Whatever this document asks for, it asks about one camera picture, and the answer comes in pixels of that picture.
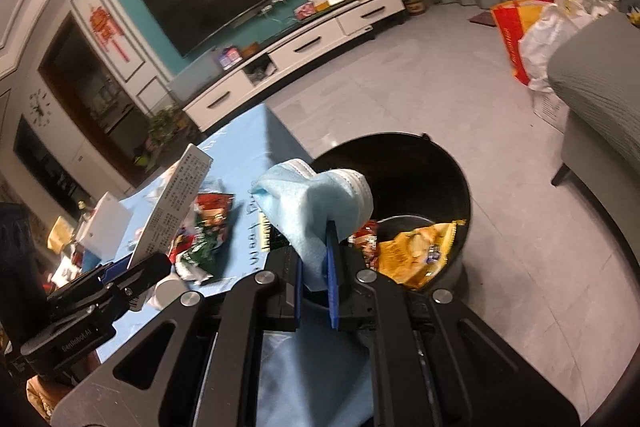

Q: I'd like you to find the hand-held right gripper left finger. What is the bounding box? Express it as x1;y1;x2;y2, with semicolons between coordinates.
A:
50;243;304;427

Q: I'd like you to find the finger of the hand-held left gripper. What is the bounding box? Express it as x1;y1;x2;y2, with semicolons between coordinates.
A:
97;253;174;295

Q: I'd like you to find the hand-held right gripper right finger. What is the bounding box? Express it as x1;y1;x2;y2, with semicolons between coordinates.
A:
324;219;581;427

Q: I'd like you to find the small red snack packet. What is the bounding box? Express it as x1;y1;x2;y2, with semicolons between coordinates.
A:
350;221;381;268

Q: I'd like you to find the blue face mask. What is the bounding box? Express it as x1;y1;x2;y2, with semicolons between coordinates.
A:
250;159;375;293

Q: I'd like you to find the green and red snack packet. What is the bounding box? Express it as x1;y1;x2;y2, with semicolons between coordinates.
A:
170;193;236;283

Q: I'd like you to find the white printed carton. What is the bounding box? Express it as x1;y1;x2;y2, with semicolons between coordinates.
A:
129;143;216;268

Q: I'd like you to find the yellow snack packet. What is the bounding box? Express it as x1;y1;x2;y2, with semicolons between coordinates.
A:
375;219;468;290

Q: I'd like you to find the black trash bin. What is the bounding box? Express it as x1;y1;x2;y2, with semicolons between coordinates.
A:
310;133;472;308

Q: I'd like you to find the white box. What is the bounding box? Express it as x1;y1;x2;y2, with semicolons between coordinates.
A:
75;192;134;263

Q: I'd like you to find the leafy floor plant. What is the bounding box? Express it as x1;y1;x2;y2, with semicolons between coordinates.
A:
135;104;193;168

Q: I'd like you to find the light blue printed tablecloth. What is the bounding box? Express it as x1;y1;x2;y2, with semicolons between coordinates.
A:
95;103;376;427

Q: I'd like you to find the frosted glass tank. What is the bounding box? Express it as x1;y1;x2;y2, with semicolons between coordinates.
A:
167;54;229;100

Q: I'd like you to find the purple box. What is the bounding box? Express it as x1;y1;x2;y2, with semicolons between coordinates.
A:
217;47;244;70

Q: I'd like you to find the white television cabinet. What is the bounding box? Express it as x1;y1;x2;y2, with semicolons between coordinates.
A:
182;0;406;132

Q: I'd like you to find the orange woven bag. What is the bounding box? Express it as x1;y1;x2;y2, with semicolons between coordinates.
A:
491;0;556;85

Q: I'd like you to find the white sack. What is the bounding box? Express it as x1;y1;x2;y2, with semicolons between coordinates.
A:
520;2;573;94

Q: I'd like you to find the grey sofa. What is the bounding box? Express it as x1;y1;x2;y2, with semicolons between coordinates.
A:
547;12;640;248

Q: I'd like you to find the black wall clock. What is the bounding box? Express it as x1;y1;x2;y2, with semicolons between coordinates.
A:
27;89;52;124

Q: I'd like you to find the red wall decoration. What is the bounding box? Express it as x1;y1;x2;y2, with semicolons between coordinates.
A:
89;4;132;64

